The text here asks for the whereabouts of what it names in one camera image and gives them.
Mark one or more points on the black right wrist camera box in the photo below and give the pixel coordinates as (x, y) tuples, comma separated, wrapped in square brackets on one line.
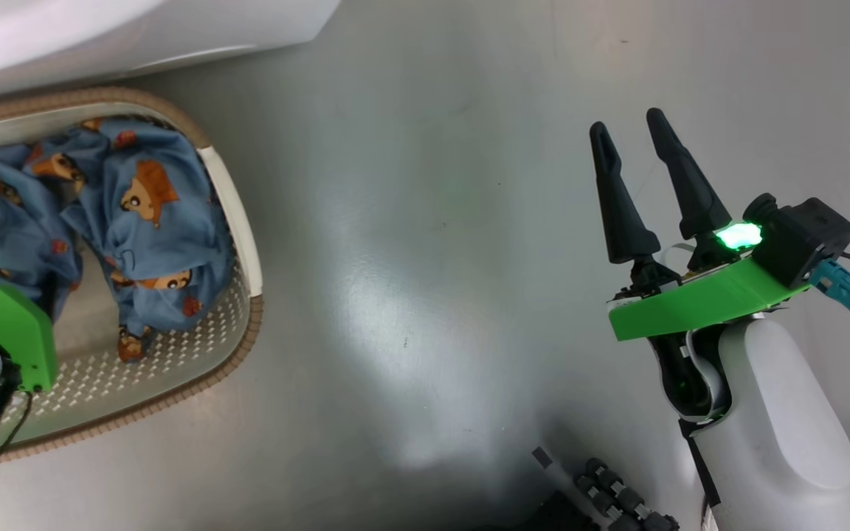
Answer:
[(805, 236)]

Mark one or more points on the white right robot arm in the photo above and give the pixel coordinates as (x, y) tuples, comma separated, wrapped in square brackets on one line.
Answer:
[(779, 428)]

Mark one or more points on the cream perforated basket brown rim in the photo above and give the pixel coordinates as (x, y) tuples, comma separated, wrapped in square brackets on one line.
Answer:
[(233, 221)]

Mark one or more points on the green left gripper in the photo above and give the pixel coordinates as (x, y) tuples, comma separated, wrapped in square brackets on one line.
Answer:
[(15, 332)]

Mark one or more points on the black robot base rollers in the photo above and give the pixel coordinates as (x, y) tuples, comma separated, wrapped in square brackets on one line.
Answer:
[(617, 501)]

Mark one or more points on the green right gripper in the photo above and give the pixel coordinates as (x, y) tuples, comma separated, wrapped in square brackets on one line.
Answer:
[(698, 302)]

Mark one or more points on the white front-load washing machine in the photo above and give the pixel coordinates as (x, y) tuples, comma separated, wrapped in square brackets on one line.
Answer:
[(137, 29)]

